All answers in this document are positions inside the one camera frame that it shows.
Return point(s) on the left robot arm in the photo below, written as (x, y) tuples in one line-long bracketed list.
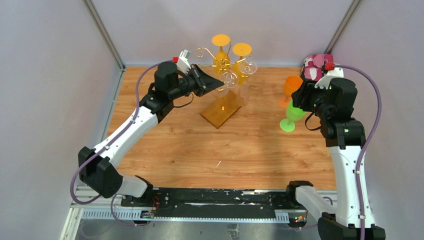
[(97, 166)]

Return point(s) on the orange wine glass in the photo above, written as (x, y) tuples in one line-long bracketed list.
[(291, 84)]

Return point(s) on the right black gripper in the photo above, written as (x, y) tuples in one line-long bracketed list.
[(306, 90)]

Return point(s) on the yellow wine glass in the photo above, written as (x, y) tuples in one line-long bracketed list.
[(221, 60), (243, 51)]

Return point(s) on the clear wine glass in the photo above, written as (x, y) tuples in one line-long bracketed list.
[(247, 68), (230, 81)]

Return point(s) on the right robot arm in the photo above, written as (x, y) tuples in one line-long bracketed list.
[(341, 159)]

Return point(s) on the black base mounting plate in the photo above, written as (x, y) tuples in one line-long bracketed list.
[(216, 204)]

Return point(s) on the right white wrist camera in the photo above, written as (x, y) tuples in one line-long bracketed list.
[(324, 82)]

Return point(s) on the aluminium frame rail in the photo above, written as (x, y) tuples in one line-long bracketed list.
[(79, 216)]

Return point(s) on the gold wire glass rack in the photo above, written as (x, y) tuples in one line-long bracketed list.
[(235, 92)]

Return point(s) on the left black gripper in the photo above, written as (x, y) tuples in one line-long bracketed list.
[(203, 82)]

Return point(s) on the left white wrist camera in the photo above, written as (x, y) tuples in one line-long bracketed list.
[(183, 62)]

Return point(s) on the pink camouflage cloth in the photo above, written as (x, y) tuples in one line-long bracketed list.
[(313, 68)]

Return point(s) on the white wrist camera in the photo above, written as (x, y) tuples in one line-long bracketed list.
[(324, 82), (183, 62)]

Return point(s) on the green wine glass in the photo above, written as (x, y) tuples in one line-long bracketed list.
[(293, 114)]

